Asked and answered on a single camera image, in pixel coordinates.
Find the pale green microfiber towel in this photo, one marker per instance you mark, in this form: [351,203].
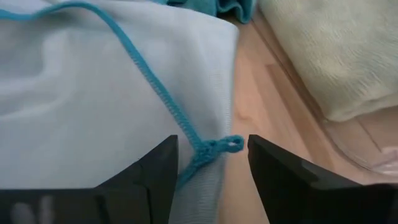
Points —
[326,56]

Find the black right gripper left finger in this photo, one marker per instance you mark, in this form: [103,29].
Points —
[146,186]

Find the light blue microfiber towel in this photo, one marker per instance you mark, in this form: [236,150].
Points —
[93,93]

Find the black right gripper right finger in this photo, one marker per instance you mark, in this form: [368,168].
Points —
[295,193]

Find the teal microfiber towel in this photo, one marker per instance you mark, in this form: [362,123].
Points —
[230,7]

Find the clear plastic bin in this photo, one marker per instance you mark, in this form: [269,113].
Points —
[342,140]

